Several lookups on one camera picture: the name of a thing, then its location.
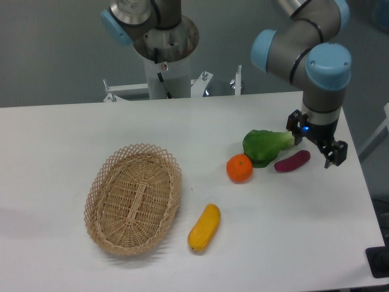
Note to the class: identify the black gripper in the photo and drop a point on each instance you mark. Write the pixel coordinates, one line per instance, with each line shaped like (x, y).
(322, 136)

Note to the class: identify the purple sweet potato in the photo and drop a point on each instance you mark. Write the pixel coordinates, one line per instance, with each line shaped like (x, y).
(293, 162)

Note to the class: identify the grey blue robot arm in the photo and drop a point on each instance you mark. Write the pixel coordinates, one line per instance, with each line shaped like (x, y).
(303, 56)

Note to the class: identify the green bok choy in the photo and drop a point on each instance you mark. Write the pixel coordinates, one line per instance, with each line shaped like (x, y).
(263, 146)

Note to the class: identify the orange tangerine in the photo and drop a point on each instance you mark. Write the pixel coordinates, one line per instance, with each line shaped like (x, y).
(239, 168)

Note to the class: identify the black device at table edge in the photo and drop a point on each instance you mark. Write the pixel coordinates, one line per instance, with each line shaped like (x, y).
(378, 261)

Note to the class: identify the yellow mango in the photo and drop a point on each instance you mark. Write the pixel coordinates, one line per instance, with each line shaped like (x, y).
(204, 230)

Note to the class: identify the woven wicker basket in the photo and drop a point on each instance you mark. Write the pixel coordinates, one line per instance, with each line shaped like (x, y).
(133, 200)

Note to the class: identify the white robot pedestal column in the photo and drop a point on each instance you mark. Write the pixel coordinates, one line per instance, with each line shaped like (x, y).
(168, 80)

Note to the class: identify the white metal base frame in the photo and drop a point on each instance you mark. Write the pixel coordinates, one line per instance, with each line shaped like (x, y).
(199, 88)

